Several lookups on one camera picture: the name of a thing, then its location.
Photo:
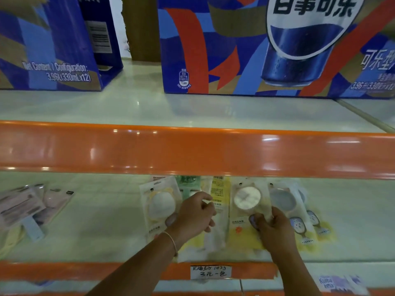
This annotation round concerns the white handwritten price label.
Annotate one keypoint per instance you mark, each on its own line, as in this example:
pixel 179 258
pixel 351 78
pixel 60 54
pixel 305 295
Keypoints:
pixel 210 272

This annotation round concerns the person's left hand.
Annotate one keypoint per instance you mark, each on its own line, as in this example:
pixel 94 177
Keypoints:
pixel 193 218

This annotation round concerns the person's right hand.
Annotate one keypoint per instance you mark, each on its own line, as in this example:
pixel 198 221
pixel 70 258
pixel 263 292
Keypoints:
pixel 277 237

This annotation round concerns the person's left forearm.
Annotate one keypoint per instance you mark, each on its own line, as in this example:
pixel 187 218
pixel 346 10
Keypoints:
pixel 135 271

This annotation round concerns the blue printed drink carton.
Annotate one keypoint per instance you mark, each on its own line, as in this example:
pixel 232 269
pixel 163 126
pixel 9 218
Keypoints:
pixel 46 43
pixel 247 43

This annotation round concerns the orange edged white shelf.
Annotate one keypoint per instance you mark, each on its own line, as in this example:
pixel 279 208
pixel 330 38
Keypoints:
pixel 185 151

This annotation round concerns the person's right forearm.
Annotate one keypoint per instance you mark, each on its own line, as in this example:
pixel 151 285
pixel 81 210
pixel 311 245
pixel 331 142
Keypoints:
pixel 296 274

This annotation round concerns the purple white packet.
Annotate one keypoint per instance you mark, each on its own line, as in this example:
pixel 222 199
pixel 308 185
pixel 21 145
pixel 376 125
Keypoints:
pixel 333 285

